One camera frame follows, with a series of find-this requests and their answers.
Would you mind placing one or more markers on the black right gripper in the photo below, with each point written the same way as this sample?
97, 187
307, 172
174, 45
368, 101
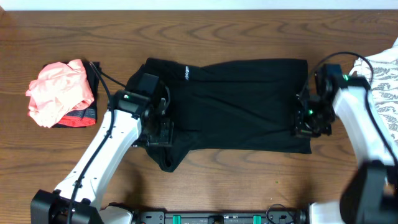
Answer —
302, 123

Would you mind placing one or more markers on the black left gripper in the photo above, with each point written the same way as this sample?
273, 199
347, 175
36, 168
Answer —
162, 132

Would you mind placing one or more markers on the black t-shirt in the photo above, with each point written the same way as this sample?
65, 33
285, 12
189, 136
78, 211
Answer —
244, 104

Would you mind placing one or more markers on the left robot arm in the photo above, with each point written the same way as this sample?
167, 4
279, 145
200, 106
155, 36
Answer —
78, 198

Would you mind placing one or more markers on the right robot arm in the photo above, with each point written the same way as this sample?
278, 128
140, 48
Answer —
364, 199

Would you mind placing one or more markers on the black red folded garment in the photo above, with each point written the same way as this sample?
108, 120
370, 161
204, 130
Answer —
88, 116

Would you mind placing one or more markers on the white patterned garment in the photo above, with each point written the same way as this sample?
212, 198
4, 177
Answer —
383, 84

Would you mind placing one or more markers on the pink crumpled garment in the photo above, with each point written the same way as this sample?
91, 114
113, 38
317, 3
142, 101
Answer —
59, 89

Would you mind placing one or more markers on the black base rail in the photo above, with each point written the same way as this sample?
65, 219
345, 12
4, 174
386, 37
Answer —
278, 214

